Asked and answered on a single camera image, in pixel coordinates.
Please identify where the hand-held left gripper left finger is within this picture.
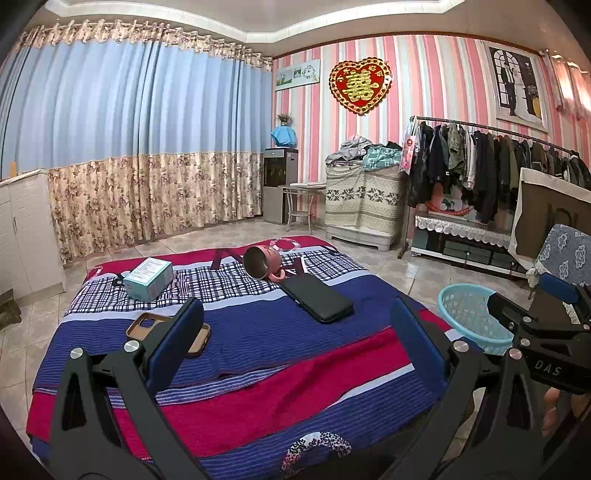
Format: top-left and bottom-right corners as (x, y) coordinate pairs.
(48, 296), (206, 480)

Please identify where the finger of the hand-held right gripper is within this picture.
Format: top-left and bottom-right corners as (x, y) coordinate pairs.
(538, 272), (585, 309)
(487, 292), (542, 339)

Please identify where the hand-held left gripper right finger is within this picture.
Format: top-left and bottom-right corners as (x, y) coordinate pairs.
(390, 293), (552, 480)

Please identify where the light blue plastic basket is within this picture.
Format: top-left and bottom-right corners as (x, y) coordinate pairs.
(438, 283), (515, 356)

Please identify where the person's right hand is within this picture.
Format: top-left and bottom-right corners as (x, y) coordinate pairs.
(541, 387), (589, 438)

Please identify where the blue floral chair cover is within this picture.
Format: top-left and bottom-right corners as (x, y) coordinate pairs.
(526, 224), (591, 324)

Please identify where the brown phone case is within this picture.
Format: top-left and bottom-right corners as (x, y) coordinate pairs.
(126, 312), (211, 358)

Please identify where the teal cardboard box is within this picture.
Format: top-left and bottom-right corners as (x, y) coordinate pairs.
(122, 258), (175, 303)

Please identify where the cream draped dark board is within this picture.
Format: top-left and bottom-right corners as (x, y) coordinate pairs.
(508, 167), (591, 273)

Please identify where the low cabinet with lace cloth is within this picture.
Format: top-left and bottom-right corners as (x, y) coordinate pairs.
(410, 213), (527, 278)

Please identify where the black zip pouch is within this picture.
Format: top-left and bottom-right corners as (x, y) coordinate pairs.
(280, 275), (354, 324)

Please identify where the striped red blue blanket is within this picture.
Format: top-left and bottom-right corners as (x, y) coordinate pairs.
(25, 235), (467, 480)

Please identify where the pink metal cup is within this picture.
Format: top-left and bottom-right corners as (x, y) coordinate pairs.
(243, 246), (289, 283)

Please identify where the row of hanging clothes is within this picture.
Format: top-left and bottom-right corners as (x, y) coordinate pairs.
(409, 121), (591, 224)

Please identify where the cabinet under patterned cloth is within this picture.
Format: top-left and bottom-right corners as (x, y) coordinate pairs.
(324, 164), (402, 252)

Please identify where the small wooden stool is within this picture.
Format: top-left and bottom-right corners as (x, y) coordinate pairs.
(0, 288), (23, 329)

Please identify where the metal clothes rack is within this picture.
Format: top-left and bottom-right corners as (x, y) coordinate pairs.
(397, 115), (591, 259)

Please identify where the grey water dispenser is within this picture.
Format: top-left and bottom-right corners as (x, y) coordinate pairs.
(262, 148), (299, 225)

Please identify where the white cabinet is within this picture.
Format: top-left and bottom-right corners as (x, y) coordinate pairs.
(0, 168), (68, 308)

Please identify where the pink printed hanging bag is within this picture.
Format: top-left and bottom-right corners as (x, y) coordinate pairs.
(399, 121), (419, 175)

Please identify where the small grey table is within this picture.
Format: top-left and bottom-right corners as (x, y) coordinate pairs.
(278, 182), (326, 233)

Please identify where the pile of folded clothes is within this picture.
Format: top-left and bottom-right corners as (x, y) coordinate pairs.
(325, 135), (402, 169)

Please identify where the blue and floral curtain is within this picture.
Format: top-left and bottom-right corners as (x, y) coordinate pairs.
(0, 18), (274, 264)

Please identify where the blue wrapped plant vase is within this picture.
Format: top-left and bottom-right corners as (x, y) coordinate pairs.
(270, 113), (296, 148)

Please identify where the red gold heart decoration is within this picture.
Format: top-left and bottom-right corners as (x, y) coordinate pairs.
(329, 56), (393, 115)

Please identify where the wedding wall poster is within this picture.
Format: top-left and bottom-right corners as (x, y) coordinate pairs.
(488, 44), (551, 134)

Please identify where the small wall photo print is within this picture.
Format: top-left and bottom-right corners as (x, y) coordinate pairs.
(276, 59), (321, 90)

